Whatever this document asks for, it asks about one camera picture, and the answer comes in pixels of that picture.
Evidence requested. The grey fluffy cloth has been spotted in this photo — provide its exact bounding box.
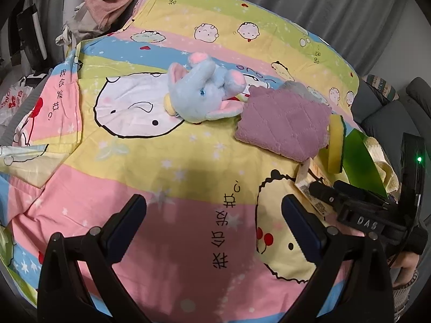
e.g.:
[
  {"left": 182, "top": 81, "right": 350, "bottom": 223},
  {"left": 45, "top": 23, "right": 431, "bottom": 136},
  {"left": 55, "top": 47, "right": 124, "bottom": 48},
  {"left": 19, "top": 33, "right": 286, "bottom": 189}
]
[{"left": 276, "top": 81, "right": 329, "bottom": 108}]

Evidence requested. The black appliance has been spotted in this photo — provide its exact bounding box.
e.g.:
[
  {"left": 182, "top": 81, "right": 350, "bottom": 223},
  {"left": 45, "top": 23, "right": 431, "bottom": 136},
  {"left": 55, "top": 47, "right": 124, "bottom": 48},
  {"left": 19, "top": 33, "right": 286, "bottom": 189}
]
[{"left": 15, "top": 3, "right": 48, "bottom": 71}]

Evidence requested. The pink towel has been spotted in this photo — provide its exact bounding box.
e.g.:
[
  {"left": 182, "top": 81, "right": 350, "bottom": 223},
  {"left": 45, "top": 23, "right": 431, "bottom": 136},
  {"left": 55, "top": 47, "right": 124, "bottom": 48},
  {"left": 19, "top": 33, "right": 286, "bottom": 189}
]
[{"left": 84, "top": 0, "right": 149, "bottom": 31}]

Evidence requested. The purple quilted cloth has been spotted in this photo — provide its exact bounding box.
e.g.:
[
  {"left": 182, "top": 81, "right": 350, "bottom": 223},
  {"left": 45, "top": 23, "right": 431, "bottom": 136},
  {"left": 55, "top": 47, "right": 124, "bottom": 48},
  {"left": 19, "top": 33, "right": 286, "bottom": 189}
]
[{"left": 234, "top": 86, "right": 332, "bottom": 162}]

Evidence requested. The person's right hand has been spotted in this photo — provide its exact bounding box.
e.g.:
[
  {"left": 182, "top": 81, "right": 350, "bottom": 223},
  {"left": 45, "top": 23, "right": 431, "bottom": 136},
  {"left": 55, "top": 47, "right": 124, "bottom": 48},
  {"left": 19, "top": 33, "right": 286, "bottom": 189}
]
[{"left": 391, "top": 252, "right": 420, "bottom": 288}]

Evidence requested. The cream orange print tissue packet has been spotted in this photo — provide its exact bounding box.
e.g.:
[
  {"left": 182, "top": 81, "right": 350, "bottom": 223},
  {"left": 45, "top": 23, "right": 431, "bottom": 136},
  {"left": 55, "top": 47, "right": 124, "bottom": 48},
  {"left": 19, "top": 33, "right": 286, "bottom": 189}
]
[{"left": 296, "top": 158, "right": 335, "bottom": 223}]

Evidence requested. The cartoon printed blanket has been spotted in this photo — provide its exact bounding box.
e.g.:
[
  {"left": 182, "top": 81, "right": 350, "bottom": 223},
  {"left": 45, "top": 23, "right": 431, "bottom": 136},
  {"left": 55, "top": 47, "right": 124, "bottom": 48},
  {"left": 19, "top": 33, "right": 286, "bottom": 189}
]
[{"left": 0, "top": 0, "right": 362, "bottom": 323}]

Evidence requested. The white red print plastic bag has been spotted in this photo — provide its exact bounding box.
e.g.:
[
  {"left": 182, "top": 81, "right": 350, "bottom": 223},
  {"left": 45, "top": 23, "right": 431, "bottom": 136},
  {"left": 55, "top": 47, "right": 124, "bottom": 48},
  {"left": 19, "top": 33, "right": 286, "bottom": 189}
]
[{"left": 0, "top": 77, "right": 34, "bottom": 125}]

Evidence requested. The grey curtain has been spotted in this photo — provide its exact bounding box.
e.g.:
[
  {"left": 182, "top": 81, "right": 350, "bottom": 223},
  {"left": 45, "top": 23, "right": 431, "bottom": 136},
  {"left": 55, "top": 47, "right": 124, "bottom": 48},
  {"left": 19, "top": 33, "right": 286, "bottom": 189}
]
[{"left": 189, "top": 0, "right": 431, "bottom": 85}]

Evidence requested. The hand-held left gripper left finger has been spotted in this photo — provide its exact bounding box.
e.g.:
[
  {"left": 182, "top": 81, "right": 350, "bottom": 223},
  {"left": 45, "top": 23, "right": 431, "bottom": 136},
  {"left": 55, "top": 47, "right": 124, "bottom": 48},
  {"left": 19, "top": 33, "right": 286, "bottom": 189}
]
[{"left": 36, "top": 193, "right": 148, "bottom": 323}]

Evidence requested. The cream fluffy towel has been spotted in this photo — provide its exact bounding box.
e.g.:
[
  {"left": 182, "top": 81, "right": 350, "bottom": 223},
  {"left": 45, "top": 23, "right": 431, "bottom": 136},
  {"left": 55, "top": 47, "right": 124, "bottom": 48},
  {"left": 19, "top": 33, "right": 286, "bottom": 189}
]
[{"left": 365, "top": 136, "right": 400, "bottom": 194}]

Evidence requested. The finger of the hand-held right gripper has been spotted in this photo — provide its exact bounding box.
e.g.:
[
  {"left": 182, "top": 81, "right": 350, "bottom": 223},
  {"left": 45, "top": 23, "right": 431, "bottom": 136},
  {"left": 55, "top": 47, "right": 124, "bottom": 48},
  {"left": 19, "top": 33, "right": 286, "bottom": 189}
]
[
  {"left": 308, "top": 182, "right": 388, "bottom": 239},
  {"left": 333, "top": 179, "right": 399, "bottom": 209}
]

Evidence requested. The white garment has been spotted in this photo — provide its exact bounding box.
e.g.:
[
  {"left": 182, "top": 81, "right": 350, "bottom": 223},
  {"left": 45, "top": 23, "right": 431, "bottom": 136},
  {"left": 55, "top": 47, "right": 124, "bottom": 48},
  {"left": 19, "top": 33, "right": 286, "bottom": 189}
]
[{"left": 55, "top": 2, "right": 102, "bottom": 46}]

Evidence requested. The grey sofa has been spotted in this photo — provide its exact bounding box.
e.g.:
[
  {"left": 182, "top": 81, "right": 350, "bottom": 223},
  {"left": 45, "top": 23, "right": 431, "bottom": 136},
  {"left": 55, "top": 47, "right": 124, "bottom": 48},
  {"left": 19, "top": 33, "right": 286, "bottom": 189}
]
[{"left": 350, "top": 77, "right": 431, "bottom": 182}]

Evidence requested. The patterned cushion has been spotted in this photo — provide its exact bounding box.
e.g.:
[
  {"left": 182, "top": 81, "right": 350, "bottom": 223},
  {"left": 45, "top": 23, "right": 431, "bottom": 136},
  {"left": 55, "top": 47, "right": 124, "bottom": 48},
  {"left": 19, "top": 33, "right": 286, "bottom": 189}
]
[{"left": 365, "top": 74, "right": 398, "bottom": 103}]

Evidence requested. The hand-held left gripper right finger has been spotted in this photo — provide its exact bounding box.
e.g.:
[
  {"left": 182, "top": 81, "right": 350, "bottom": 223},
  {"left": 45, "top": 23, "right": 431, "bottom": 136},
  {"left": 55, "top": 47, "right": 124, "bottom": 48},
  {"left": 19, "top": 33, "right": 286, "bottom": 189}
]
[{"left": 279, "top": 194, "right": 395, "bottom": 323}]

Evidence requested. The blue elephant plush toy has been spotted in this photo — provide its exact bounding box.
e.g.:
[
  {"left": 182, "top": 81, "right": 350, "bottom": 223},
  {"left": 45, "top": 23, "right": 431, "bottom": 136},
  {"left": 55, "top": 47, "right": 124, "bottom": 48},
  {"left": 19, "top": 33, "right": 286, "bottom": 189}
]
[{"left": 164, "top": 51, "right": 246, "bottom": 124}]

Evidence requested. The yellow and green sponge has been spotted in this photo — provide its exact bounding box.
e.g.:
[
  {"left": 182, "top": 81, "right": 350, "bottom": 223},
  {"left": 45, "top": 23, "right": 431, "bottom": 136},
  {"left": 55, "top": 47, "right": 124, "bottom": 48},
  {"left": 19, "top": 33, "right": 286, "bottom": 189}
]
[{"left": 318, "top": 114, "right": 345, "bottom": 175}]

